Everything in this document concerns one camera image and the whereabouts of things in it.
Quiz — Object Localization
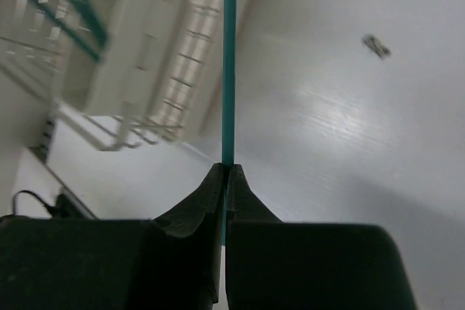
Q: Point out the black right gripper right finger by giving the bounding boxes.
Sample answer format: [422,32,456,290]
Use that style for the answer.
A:
[225,165,417,309]

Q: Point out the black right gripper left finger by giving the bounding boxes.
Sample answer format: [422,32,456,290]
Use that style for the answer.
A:
[1,163,224,309]

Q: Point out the cream utensil holder near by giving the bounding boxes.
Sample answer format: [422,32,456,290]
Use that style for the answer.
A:
[61,0,191,116]

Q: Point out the clear dish rack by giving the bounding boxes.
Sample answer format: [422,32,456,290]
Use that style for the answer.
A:
[1,0,249,152]

